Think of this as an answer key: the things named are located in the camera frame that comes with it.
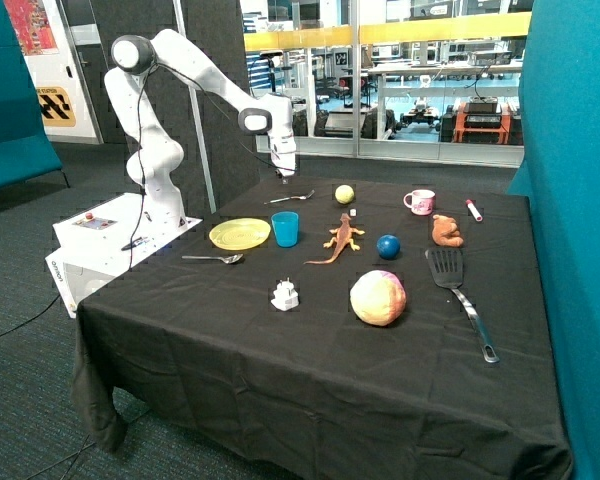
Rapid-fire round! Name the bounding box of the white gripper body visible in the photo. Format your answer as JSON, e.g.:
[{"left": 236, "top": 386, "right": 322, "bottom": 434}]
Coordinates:
[{"left": 268, "top": 133, "right": 296, "bottom": 176}]

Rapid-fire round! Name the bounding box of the silver metal fork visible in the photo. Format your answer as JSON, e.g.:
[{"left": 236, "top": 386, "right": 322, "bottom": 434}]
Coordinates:
[{"left": 264, "top": 189, "right": 315, "bottom": 205}]

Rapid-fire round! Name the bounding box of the silver metal spoon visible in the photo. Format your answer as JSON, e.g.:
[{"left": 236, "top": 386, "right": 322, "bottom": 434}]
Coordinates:
[{"left": 182, "top": 253, "right": 244, "bottom": 265}]

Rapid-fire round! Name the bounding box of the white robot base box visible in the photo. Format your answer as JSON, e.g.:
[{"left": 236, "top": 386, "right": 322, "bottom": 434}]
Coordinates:
[{"left": 46, "top": 193, "right": 201, "bottom": 318}]

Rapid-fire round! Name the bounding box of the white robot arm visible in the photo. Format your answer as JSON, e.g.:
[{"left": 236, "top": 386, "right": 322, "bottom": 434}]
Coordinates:
[{"left": 105, "top": 29, "right": 296, "bottom": 230}]

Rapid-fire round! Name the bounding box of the blue plastic cup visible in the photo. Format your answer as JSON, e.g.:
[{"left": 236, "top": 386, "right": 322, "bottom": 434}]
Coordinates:
[{"left": 271, "top": 211, "right": 299, "bottom": 248}]

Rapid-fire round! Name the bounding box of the yellow tennis ball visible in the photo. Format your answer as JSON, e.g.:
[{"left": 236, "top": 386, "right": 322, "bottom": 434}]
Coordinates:
[{"left": 334, "top": 184, "right": 355, "bottom": 205}]

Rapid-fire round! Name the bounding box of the dark grey acoustic panel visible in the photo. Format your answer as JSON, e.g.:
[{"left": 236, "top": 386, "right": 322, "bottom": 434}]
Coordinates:
[{"left": 62, "top": 1, "right": 260, "bottom": 216}]

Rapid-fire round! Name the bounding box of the yellow plastic plate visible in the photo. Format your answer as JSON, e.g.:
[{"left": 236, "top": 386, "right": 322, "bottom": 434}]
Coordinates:
[{"left": 208, "top": 218, "right": 271, "bottom": 251}]

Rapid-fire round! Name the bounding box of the orange toy lizard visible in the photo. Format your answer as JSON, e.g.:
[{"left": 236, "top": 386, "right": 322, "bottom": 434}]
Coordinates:
[{"left": 305, "top": 213, "right": 365, "bottom": 265}]

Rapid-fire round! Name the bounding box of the white power adapter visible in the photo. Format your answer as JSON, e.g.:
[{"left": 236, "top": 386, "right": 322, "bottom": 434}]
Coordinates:
[{"left": 271, "top": 278, "right": 299, "bottom": 312}]

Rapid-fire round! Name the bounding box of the blue ball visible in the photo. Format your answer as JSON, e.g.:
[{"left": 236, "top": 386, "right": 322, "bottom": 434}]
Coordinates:
[{"left": 376, "top": 234, "right": 401, "bottom": 260}]

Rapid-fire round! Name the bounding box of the pink mug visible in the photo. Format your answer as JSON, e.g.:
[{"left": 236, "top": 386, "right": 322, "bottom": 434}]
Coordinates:
[{"left": 403, "top": 189, "right": 436, "bottom": 216}]

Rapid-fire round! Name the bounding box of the yellow pink plush ball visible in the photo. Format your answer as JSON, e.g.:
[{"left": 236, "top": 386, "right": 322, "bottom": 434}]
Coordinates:
[{"left": 350, "top": 270, "right": 407, "bottom": 326}]

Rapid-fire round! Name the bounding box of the black tablecloth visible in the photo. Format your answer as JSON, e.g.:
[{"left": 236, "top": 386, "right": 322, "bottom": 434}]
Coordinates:
[{"left": 71, "top": 177, "right": 574, "bottom": 479}]

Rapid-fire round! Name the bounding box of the brown teddy bear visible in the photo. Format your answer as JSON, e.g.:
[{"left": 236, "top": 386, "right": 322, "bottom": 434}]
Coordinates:
[{"left": 431, "top": 214, "right": 464, "bottom": 248}]

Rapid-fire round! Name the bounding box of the red white marker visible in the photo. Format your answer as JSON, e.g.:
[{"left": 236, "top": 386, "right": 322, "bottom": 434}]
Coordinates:
[{"left": 465, "top": 199, "right": 483, "bottom": 222}]

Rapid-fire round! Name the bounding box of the orange black equipment rack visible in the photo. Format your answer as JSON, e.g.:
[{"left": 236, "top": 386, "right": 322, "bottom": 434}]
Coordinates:
[{"left": 452, "top": 97, "right": 511, "bottom": 145}]

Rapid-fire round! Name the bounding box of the yellow black sign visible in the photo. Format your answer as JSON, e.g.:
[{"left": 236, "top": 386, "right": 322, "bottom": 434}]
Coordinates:
[{"left": 36, "top": 86, "right": 76, "bottom": 128}]

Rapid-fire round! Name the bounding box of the teal sofa left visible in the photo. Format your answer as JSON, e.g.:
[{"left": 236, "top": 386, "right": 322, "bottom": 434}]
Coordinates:
[{"left": 0, "top": 1, "right": 63, "bottom": 188}]

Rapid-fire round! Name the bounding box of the red poster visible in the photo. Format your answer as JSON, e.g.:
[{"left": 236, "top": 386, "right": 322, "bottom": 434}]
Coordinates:
[{"left": 3, "top": 0, "right": 59, "bottom": 56}]

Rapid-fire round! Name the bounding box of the teal partition right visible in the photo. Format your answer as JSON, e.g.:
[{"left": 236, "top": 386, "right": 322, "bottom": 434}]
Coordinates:
[{"left": 510, "top": 1, "right": 600, "bottom": 479}]

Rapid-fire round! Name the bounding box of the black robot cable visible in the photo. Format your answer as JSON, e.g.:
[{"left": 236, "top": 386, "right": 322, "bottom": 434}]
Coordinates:
[{"left": 121, "top": 59, "right": 284, "bottom": 271}]

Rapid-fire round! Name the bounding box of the black spatula metal handle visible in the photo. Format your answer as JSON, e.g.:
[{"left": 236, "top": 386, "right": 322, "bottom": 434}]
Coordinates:
[{"left": 425, "top": 247, "right": 500, "bottom": 364}]

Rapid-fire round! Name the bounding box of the black floor cable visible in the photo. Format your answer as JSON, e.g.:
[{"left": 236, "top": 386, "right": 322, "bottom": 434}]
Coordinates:
[{"left": 0, "top": 294, "right": 61, "bottom": 347}]

